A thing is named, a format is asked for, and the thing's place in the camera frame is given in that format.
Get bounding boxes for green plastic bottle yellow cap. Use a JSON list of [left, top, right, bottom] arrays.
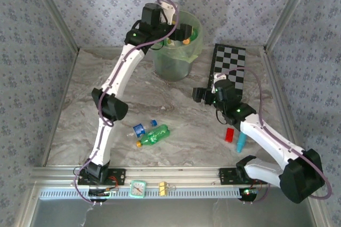
[[183, 26, 201, 45], [136, 124, 171, 148]]

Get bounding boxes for translucent plastic bin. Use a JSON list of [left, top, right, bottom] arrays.
[[152, 10, 204, 82]]

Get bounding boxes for green plastic bin liner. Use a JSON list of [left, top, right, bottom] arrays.
[[152, 10, 204, 64]]

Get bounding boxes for red plastic block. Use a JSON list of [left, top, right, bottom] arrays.
[[224, 127, 236, 143]]

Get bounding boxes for black and grey checkerboard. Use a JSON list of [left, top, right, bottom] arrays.
[[207, 43, 247, 97]]

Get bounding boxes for teal marker pen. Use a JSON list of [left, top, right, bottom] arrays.
[[236, 131, 248, 153]]

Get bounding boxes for clear bottle blue label blue cap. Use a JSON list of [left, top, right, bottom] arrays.
[[126, 119, 159, 139]]

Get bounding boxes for yellow binder clip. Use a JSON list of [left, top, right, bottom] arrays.
[[158, 181, 177, 197]]

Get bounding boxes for small teal clock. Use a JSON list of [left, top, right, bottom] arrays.
[[129, 179, 148, 199]]

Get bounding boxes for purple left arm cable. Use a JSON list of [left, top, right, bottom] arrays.
[[74, 0, 180, 206]]

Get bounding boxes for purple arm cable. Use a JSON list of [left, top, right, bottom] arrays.
[[74, 0, 180, 206], [214, 67, 334, 205]]

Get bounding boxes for aluminium side rail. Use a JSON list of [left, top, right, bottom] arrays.
[[262, 46, 302, 153], [39, 48, 80, 168]]

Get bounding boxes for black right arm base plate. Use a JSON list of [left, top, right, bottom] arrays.
[[218, 167, 269, 185]]

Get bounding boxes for aluminium table rail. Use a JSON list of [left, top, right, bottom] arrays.
[[30, 166, 280, 187]]

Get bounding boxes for aluminium frame post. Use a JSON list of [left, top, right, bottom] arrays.
[[263, 0, 318, 53], [25, 0, 80, 53]]

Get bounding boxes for grey slotted cable duct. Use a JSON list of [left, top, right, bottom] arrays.
[[38, 187, 258, 200]]

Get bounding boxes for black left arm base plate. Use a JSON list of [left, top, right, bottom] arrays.
[[77, 167, 126, 187]]

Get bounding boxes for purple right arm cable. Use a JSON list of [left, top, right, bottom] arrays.
[[214, 67, 334, 205]]

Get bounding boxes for red wires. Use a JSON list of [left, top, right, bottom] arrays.
[[108, 175, 120, 188]]

